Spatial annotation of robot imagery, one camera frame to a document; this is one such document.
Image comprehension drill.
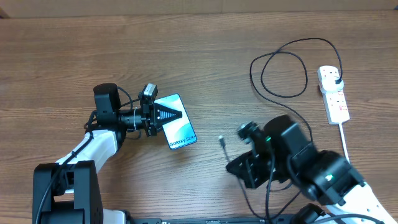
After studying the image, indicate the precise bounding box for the black Samsung smartphone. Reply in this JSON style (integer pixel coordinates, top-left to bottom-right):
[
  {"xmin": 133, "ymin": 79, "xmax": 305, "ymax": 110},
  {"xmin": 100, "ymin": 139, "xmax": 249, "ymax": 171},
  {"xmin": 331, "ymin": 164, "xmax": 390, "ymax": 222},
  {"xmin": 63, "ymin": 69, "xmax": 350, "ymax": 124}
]
[{"xmin": 155, "ymin": 93, "xmax": 197, "ymax": 150}]

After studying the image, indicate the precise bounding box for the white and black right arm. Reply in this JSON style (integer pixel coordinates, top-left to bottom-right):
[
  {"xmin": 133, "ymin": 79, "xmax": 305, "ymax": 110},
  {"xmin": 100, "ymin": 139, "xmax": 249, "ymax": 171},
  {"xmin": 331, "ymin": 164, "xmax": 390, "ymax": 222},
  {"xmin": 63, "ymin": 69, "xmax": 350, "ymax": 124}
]
[{"xmin": 226, "ymin": 115, "xmax": 395, "ymax": 223}]

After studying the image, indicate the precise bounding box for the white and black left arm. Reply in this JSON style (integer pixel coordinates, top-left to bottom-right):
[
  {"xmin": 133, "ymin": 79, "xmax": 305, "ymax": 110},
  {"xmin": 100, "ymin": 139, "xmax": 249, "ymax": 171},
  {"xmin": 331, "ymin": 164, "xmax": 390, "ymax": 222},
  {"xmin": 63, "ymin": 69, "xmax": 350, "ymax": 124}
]
[{"xmin": 32, "ymin": 83, "xmax": 183, "ymax": 224}]

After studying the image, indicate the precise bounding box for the white charger adapter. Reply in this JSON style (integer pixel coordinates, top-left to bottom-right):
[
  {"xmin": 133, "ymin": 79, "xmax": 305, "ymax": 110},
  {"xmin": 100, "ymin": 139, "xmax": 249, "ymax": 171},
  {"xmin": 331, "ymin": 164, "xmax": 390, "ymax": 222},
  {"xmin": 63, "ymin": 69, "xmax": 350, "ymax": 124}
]
[{"xmin": 319, "ymin": 77, "xmax": 345, "ymax": 94}]

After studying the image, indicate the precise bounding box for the white power strip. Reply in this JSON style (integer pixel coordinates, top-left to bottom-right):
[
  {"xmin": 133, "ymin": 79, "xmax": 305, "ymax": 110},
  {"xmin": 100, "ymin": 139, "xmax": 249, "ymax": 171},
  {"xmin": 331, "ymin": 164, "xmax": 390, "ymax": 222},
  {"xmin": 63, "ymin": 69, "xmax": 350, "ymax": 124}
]
[{"xmin": 317, "ymin": 65, "xmax": 351, "ymax": 126}]

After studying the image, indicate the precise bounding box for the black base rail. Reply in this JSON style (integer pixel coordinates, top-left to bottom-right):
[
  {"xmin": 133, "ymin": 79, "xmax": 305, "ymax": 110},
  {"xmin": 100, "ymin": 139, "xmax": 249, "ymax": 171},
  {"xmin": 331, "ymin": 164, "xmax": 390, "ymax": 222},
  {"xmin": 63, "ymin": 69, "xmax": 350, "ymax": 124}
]
[{"xmin": 124, "ymin": 203, "xmax": 327, "ymax": 224}]

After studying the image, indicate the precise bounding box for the white power strip cord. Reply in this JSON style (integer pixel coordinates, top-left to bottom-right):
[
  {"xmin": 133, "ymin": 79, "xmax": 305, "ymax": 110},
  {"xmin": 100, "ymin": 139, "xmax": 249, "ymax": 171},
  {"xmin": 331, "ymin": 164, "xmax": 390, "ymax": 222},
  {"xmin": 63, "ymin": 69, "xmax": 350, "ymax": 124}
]
[{"xmin": 338, "ymin": 123, "xmax": 351, "ymax": 164}]

